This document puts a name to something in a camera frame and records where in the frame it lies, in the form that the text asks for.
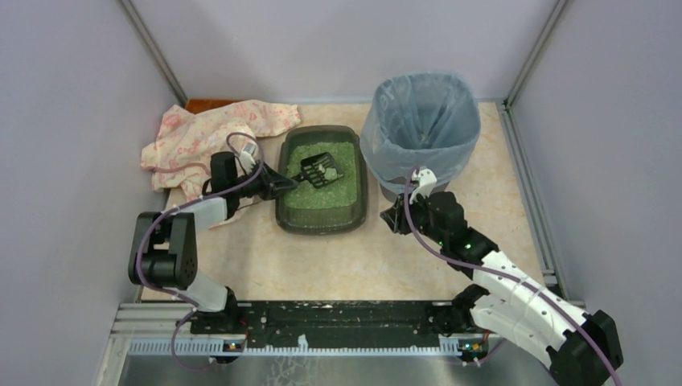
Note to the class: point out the blue plastic bin liner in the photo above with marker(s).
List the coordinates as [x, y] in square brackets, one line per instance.
[425, 119]

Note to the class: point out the aluminium frame rail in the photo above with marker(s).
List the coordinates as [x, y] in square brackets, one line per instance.
[163, 328]

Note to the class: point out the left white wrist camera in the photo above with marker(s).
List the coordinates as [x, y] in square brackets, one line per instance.
[247, 160]

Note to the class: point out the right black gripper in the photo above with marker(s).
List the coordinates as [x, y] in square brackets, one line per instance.
[406, 214]

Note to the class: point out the black litter scoop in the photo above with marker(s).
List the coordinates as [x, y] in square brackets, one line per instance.
[319, 170]

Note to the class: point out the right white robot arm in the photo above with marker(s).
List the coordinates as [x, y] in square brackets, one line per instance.
[576, 347]

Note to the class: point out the patterned cream cloth bag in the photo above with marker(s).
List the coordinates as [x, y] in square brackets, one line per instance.
[179, 157]

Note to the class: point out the grey trash bin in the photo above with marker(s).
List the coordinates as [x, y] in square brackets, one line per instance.
[392, 189]

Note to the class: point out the green litter pellets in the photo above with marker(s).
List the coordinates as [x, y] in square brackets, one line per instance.
[340, 193]

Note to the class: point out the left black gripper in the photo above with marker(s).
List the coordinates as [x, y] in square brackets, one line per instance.
[267, 181]

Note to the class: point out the dark green litter box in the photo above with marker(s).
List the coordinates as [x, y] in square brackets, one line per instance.
[323, 221]

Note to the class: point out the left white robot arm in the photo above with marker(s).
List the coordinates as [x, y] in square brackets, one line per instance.
[164, 254]

